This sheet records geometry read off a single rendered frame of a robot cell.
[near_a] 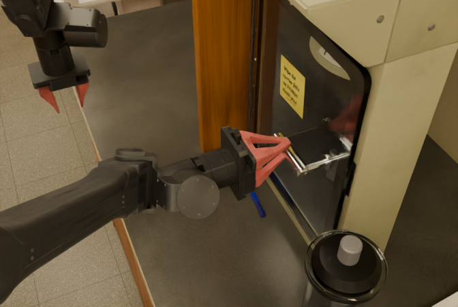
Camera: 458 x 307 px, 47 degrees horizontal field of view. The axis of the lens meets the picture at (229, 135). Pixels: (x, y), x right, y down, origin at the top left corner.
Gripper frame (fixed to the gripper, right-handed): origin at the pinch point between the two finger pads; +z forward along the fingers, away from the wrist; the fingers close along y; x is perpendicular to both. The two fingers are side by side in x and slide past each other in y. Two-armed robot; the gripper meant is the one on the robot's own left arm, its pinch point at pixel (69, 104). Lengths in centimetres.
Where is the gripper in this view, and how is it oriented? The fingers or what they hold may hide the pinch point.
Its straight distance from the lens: 107.5
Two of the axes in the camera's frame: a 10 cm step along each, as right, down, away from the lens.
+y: 9.2, -2.8, 2.9
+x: -4.0, -6.3, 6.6
